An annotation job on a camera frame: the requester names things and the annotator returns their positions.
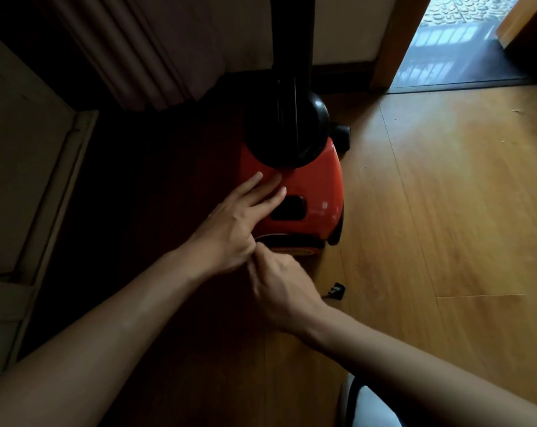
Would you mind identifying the person's left hand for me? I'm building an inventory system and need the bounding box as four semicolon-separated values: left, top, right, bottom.
183;172;287;277

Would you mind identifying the person's right hand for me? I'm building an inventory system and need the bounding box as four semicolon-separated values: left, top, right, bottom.
247;243;326;340

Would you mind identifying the red garment steamer base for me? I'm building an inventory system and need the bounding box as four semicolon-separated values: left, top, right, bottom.
238;137;345;257

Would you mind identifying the person's left forearm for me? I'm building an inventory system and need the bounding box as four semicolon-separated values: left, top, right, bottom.
0;247;216;427

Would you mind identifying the person's right forearm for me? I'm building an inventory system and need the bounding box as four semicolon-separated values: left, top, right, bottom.
300;304;537;427

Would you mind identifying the person's white shoe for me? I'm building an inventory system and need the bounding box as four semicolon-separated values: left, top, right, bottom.
337;374;405;427

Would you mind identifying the beige curtain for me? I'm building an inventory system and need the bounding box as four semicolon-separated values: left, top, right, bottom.
46;0;227;112

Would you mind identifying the wooden door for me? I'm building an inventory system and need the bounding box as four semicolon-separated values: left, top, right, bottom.
496;0;537;49

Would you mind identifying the wooden door frame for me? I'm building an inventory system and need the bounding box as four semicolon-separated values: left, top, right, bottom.
369;0;433;92

